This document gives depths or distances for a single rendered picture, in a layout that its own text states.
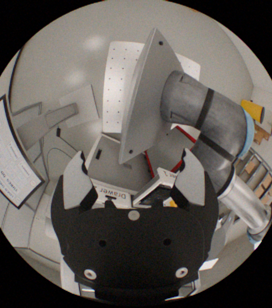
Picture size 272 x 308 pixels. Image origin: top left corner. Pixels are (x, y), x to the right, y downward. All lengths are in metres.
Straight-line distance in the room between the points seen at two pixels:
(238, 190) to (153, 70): 0.31
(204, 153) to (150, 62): 0.20
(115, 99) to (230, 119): 0.40
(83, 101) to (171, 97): 1.14
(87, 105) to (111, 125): 0.83
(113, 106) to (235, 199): 0.53
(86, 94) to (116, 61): 0.85
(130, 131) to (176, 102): 0.11
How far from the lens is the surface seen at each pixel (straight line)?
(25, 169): 0.58
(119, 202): 0.65
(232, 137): 0.22
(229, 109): 0.22
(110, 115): 0.44
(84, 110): 1.26
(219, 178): 0.24
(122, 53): 0.47
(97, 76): 1.26
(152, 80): 0.17
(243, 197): 0.31
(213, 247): 1.43
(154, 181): 0.56
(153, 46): 0.17
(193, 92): 0.21
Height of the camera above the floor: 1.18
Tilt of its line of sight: 54 degrees down
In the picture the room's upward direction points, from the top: 171 degrees clockwise
